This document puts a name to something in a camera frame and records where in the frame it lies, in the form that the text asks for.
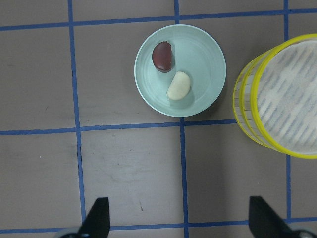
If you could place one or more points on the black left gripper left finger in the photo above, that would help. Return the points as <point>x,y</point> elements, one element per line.
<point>97,222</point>

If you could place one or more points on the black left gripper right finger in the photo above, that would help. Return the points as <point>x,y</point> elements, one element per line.
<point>264,221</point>

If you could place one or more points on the yellow top steamer layer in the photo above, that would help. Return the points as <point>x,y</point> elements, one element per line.
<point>283,97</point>

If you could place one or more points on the dark red bun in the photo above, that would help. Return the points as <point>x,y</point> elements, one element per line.
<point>162,57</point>

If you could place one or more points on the white bun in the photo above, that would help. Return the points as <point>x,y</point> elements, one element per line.
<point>179,87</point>

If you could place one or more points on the pale green plate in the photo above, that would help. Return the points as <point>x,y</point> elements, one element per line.
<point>195,53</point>

